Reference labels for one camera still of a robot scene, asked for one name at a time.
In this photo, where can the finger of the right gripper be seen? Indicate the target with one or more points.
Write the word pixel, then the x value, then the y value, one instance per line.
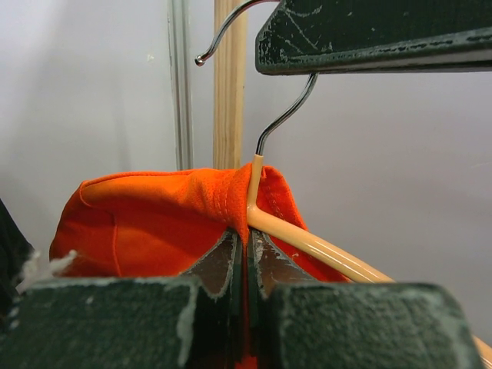
pixel 337 36

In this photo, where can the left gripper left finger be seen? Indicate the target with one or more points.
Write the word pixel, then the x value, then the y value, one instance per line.
pixel 188 321

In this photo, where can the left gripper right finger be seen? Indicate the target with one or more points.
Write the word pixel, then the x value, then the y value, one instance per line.
pixel 297 321

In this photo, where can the peach hanger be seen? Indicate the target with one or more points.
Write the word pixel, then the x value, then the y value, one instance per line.
pixel 350 266

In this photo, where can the orange t shirt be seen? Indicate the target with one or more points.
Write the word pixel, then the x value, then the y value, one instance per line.
pixel 151 224

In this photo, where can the black t shirt right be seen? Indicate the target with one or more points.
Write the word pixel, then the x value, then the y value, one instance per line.
pixel 15 250

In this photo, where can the wooden clothes rack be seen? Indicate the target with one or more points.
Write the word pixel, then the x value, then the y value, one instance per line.
pixel 229 74

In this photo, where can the corner aluminium profile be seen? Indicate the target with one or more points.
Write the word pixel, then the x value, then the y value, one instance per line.
pixel 180 58

